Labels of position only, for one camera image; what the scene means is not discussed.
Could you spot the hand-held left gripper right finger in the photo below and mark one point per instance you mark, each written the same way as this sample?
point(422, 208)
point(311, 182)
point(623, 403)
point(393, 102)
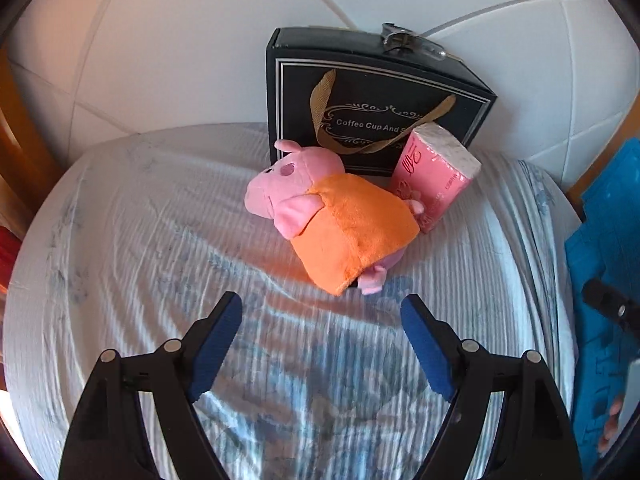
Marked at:
point(430, 350)

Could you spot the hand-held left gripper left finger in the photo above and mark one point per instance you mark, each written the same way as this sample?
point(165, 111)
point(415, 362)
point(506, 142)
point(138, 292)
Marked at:
point(215, 345)

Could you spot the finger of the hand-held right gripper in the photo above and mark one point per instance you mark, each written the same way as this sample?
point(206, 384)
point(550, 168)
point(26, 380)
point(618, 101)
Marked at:
point(612, 302)

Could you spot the pink pig plush orange dress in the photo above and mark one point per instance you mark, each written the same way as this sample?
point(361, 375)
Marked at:
point(360, 225)

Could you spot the person's right hand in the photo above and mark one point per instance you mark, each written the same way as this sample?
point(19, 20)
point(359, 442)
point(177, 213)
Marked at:
point(612, 420)

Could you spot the striped white bed sheet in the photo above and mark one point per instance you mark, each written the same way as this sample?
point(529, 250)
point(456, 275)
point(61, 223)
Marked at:
point(150, 235)

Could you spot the pink tissue pack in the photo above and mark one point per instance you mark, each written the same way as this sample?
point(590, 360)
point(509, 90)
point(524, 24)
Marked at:
point(430, 180)

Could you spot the black gift box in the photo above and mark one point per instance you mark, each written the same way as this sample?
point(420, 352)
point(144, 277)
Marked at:
point(300, 85)

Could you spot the metal hair clip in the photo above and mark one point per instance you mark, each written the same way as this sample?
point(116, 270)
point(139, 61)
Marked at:
point(400, 40)

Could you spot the white padded headboard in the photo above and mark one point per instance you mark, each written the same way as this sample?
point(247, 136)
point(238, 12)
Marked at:
point(175, 35)

